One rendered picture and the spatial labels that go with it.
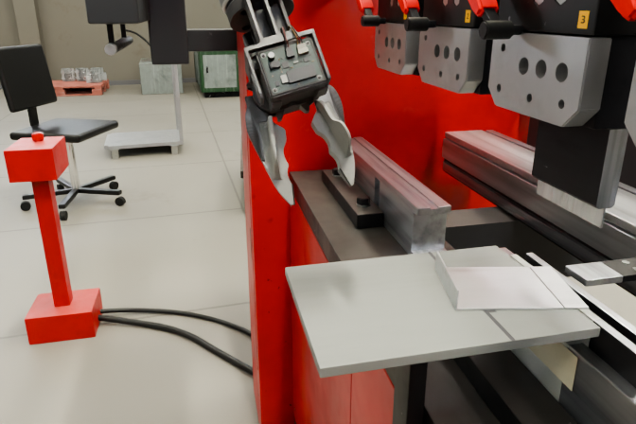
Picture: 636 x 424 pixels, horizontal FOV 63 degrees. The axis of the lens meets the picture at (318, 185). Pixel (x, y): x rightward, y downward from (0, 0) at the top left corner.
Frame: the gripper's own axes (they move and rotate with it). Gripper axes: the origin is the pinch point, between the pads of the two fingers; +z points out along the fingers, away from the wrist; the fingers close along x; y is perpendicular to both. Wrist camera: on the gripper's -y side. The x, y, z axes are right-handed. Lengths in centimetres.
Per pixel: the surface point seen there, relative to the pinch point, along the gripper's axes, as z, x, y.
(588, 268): 18.0, 25.5, -0.4
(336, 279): 10.0, -1.1, -2.1
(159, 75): -322, -65, -746
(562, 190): 8.8, 22.7, 4.9
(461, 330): 17.4, 6.9, 7.3
